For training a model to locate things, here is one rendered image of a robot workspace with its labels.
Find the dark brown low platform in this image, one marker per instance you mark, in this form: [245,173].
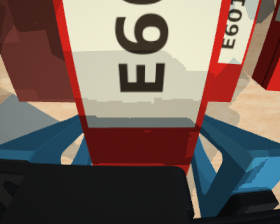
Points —
[31,50]

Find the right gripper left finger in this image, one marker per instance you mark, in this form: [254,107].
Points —
[47,144]

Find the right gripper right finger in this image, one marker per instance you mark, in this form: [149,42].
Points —
[250,163]

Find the red box with cream label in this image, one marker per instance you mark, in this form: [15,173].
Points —
[267,70]

